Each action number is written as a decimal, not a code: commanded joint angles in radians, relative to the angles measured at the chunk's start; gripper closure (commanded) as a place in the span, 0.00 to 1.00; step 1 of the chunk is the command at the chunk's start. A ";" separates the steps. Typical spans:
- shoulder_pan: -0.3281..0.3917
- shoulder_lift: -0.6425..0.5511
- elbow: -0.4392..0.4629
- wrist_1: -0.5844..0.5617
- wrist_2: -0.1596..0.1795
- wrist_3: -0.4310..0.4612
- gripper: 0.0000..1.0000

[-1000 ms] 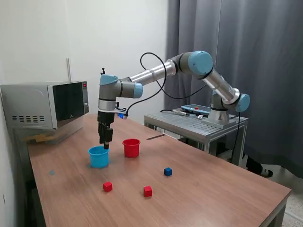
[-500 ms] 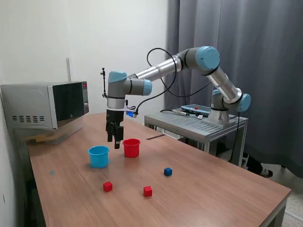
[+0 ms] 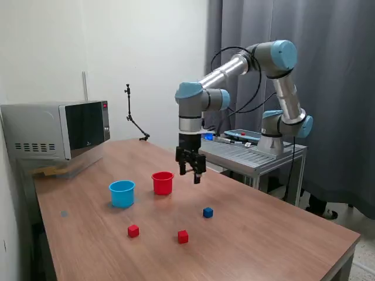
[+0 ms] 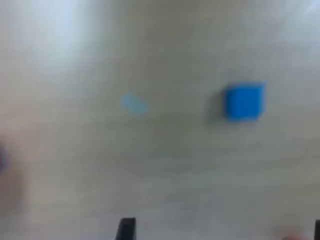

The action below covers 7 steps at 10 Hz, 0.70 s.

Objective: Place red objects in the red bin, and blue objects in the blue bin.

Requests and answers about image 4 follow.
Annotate blue cube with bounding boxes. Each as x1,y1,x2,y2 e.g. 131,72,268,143
223,81,266,123

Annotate pale blue table sticker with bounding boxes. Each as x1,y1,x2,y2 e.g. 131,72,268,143
120,91,151,117

